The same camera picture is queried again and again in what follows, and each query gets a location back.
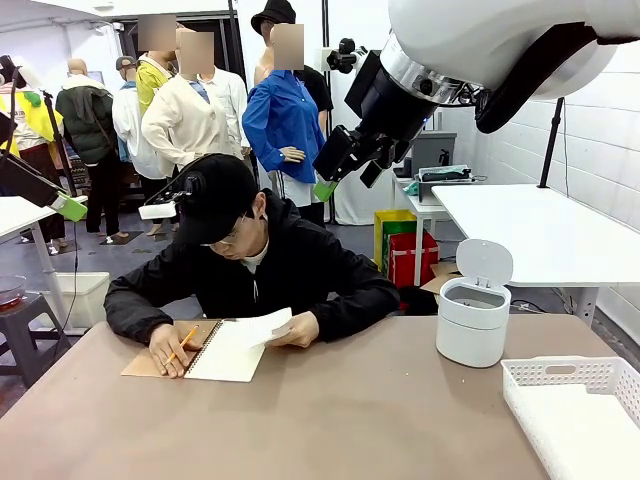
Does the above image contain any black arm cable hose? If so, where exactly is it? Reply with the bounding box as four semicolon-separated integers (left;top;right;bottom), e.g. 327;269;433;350
474;22;640;135

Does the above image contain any large white table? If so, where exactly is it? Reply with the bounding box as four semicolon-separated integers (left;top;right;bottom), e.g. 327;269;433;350
430;183;640;326

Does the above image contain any thin black hanging cable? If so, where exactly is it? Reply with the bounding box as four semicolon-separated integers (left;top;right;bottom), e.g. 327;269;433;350
52;219;80;359

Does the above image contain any yellow jacket mannequin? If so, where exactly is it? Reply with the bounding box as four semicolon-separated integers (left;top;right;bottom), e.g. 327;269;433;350
134;14;177;119

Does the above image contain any white perforated plastic basket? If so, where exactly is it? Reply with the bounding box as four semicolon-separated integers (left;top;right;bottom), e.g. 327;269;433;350
501;355;640;480

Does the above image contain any flattened cardboard box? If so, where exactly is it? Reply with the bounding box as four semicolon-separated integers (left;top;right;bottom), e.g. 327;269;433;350
419;263;464;296

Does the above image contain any clear bowl red liquid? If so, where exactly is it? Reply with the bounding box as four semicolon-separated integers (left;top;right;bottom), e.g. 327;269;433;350
0;274;29;309

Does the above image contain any white storage bin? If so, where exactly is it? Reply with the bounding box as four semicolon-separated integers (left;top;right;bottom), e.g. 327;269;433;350
39;271;111;330

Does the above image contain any black shirt mannequin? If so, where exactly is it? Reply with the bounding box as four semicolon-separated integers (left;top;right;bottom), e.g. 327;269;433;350
299;64;335;151

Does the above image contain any green shopping bag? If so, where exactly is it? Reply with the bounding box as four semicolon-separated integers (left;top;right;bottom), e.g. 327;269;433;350
382;219;426;274

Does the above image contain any black bag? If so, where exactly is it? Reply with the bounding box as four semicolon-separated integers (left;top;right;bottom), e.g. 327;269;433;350
398;285;441;317

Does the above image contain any brown cover spiral notebook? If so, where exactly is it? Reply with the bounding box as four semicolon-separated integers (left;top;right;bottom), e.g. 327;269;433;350
120;318;267;384

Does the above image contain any grey step stool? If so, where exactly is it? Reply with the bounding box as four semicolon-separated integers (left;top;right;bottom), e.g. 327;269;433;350
0;292;71;389

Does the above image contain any yellow and white mannequin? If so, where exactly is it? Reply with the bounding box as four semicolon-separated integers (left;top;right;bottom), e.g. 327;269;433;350
0;54;69;251

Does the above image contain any dark green vest mannequin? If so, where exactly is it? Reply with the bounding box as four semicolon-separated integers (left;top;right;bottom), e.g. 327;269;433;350
54;58;124;236

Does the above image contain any black light stand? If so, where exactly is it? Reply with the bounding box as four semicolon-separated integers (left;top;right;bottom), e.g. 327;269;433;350
537;97;566;190

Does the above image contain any person's right forearm black sleeve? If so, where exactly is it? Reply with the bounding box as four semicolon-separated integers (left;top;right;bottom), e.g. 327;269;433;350
103;279;174;346

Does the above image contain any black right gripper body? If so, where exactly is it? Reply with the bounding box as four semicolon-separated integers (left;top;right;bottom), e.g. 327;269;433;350
355;67;442;151

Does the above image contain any black baseball cap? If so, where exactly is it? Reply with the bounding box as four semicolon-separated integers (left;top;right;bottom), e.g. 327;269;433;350
172;153;261;246

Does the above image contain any cream jacket mannequin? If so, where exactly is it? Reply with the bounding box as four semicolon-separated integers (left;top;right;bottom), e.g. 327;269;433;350
141;28;251;176

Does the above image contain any person's left forearm black sleeve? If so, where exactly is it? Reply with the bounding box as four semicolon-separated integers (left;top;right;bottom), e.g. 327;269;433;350
309;284;401;344

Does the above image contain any white paper sheet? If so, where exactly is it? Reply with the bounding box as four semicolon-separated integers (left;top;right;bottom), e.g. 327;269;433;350
234;307;295;351

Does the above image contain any grey tray with tools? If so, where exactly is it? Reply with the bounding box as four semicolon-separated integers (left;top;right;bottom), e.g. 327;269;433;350
414;164;475;204

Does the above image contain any person's left hand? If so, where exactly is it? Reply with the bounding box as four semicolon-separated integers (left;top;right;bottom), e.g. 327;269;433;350
269;309;320;349

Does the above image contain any white head-mounted camera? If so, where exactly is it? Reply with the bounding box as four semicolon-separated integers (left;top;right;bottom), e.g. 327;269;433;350
138;172;207;221

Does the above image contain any white lidded trash can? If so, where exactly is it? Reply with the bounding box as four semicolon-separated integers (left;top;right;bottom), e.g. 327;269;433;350
434;238;515;369

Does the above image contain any yellow pencil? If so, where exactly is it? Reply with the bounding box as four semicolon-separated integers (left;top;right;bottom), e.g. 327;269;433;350
164;324;200;366

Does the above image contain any small white side table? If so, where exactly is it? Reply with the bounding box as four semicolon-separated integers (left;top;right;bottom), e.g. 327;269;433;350
392;174;451;286

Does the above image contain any white shirt capped mannequin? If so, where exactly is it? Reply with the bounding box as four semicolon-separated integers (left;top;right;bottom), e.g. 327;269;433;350
111;55;166;236

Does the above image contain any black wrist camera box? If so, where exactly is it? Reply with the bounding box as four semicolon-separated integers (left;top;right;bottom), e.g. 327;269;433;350
343;49;386;120

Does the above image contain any white table with slanted leg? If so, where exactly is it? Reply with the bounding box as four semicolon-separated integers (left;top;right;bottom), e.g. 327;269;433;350
0;195;89;331

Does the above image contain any black tripod stand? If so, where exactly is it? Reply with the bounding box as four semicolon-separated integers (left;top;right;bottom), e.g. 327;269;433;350
39;89;79;199

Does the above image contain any black knobbed camera mount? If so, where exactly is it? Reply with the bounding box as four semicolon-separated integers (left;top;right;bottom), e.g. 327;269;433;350
326;37;369;75

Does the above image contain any black bucket hat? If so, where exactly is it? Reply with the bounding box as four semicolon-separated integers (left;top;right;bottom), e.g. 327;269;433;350
249;0;297;36

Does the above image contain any grey metal box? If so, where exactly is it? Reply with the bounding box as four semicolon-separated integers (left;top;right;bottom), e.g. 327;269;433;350
409;130;459;174

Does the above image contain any person in black jacket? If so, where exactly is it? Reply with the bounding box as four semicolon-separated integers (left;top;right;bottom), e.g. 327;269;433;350
103;153;401;346

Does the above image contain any yellow shopping bag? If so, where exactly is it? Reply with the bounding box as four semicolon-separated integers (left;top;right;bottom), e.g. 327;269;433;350
373;209;419;271

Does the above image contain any bare torso mannequin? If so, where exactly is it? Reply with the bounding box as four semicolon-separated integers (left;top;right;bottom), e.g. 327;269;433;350
253;34;276;86

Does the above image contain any person's right hand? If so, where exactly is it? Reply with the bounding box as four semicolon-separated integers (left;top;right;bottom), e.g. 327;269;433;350
148;322;204;380

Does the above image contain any black vertical pole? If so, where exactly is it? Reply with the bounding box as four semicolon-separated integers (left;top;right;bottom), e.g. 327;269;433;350
322;0;335;226

